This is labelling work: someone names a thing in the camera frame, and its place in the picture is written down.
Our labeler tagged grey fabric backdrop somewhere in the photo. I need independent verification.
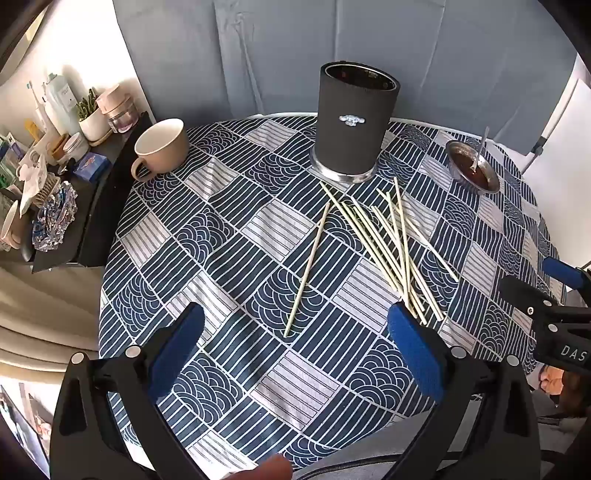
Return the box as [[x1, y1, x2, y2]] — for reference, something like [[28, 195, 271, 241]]
[[114, 1, 577, 153]]

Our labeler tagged person right hand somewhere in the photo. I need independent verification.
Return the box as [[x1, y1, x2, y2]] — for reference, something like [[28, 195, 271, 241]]
[[539, 365, 565, 396]]

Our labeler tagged black side shelf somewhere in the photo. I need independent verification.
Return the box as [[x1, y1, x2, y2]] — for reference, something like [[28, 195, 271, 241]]
[[1, 112, 152, 274]]

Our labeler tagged metal bowl with sauce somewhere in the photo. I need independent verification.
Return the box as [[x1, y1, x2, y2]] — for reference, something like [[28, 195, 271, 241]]
[[445, 140, 500, 195]]

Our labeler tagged beige ceramic mug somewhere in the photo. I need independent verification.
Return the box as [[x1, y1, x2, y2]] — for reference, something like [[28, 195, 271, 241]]
[[131, 118, 189, 182]]

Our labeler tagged white round jar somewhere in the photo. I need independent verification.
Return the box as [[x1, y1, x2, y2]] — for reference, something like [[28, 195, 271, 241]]
[[63, 132, 90, 162]]

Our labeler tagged crumpled foil wrapper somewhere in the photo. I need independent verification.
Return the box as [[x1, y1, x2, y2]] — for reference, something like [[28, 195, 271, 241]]
[[31, 181, 78, 252]]

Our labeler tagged white lotion bottle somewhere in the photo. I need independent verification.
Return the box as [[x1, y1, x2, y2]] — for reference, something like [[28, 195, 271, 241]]
[[45, 73, 80, 136]]

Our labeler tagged person left hand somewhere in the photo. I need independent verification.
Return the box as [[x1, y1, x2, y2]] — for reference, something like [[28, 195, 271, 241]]
[[223, 454, 293, 480]]

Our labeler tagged lone wooden chopstick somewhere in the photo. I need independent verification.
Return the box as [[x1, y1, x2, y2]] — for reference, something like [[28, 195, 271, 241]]
[[283, 202, 332, 338]]

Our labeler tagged blue patterned tablecloth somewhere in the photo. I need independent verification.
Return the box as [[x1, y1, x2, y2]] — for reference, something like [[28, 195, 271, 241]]
[[98, 115, 565, 477]]

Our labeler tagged blue small box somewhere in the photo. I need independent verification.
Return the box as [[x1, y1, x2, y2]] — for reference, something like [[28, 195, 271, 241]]
[[74, 152, 110, 182]]

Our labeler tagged pink glass jar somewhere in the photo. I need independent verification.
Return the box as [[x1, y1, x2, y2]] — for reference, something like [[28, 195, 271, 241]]
[[96, 84, 139, 134]]

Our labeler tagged small potted succulent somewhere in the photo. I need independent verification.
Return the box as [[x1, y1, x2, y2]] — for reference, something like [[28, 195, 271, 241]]
[[76, 88, 112, 146]]

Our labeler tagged black cylindrical utensil holder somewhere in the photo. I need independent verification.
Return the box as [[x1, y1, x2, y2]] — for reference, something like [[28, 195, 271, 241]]
[[311, 61, 401, 184]]

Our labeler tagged metal spoon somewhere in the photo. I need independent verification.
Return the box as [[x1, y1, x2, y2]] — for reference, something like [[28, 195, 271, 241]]
[[471, 125, 490, 173]]

